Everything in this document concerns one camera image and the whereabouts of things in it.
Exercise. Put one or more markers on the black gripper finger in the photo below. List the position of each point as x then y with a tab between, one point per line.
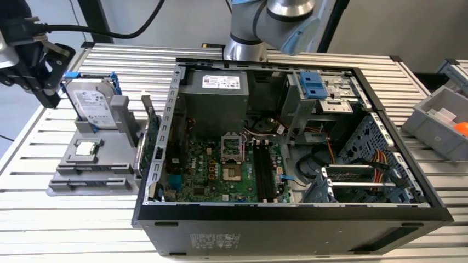
18	80
51	87

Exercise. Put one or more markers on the RAM stick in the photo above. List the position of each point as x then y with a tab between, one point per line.
99	165
95	181

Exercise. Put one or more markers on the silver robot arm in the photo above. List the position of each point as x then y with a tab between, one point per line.
249	24

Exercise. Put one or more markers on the black RAM slot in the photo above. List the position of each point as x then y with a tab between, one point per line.
258	170
271	170
267	170
263	170

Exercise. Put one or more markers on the hard disk in blue carrier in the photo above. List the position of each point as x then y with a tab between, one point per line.
91	107

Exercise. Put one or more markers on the black table corner cap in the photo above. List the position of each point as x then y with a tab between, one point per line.
453	61
87	45
397	58

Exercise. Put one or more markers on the silver CPU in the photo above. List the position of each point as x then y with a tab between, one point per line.
86	148

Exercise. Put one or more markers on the grey parts rack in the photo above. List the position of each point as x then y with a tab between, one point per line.
110	148

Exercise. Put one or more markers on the green graphics card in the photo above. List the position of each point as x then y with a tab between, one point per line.
151	131

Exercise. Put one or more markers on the grey power supply unit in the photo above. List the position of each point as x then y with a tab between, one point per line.
213	109

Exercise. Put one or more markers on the small yellow black clip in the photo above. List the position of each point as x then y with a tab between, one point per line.
206	45

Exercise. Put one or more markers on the teal board connector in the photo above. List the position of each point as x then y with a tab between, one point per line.
175	182

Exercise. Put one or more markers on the green motherboard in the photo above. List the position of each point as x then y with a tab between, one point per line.
199	178

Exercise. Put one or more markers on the CPU socket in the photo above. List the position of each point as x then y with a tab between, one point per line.
233	172

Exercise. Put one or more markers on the blue plastic drive latch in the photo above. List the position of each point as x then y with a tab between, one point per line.
313	85

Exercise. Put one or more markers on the black open PC case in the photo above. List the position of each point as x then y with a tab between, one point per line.
257	235

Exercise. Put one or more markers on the metal disk bay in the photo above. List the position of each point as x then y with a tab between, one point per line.
362	185

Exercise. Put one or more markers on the grey plastic bin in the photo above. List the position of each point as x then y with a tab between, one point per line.
431	137

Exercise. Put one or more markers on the white block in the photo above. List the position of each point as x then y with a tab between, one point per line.
442	115

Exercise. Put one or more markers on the orange ball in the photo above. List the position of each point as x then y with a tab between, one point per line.
462	128

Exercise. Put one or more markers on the small silver side camera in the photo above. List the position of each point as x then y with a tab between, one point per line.
7	54

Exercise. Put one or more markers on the black metal post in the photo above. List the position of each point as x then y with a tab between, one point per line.
97	13
337	27

